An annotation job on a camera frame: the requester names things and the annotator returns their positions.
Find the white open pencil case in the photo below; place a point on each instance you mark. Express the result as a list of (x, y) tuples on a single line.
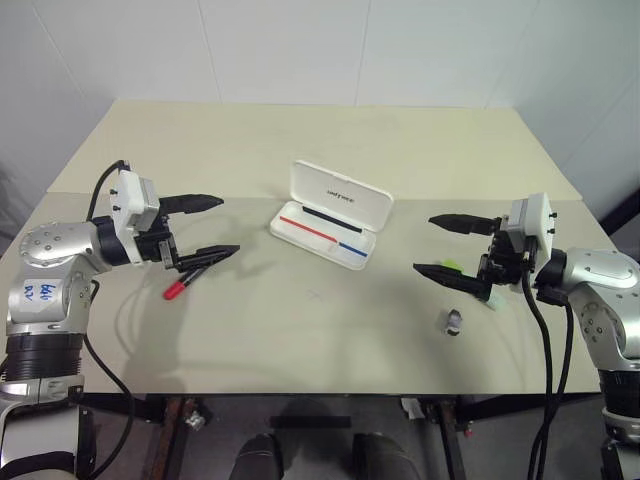
[(320, 175)]

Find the black metal table frame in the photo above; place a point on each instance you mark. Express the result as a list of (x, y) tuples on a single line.
[(500, 399)]

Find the green highlighter pen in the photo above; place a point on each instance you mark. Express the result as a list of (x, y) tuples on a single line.
[(451, 264)]

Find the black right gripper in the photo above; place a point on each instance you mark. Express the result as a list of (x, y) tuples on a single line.
[(505, 265)]

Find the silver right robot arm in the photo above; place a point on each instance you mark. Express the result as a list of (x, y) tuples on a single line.
[(600, 275)]

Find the red capped black marker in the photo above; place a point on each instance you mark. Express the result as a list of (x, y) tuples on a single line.
[(174, 291)]

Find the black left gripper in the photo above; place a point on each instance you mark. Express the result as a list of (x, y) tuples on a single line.
[(152, 247)]

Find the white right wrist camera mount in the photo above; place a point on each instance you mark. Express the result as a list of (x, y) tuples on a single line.
[(540, 220)]

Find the flat black strip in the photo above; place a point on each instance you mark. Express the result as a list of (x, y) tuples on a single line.
[(310, 422)]

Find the thin blue pen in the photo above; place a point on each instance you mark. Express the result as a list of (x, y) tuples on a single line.
[(354, 250)]

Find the small grey black-tipped object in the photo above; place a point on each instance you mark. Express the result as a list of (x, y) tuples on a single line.
[(452, 324)]

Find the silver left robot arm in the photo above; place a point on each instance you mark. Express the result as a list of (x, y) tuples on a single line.
[(50, 245)]

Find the dark rounded shape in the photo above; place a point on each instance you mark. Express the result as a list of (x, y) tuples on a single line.
[(257, 457)]

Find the thin red pen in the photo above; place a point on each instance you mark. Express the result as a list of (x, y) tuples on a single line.
[(305, 228)]

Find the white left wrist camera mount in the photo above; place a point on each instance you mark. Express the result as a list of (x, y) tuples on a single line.
[(127, 195)]

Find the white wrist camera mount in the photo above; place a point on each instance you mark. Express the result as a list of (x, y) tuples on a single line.
[(540, 220), (127, 195)]

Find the thin black pen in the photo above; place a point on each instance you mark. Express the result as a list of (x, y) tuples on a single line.
[(330, 219)]

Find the rusty metal table leg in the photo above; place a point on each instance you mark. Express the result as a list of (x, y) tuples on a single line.
[(452, 440), (167, 440)]

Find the black stand pole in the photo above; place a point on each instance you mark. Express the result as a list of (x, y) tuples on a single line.
[(622, 210)]

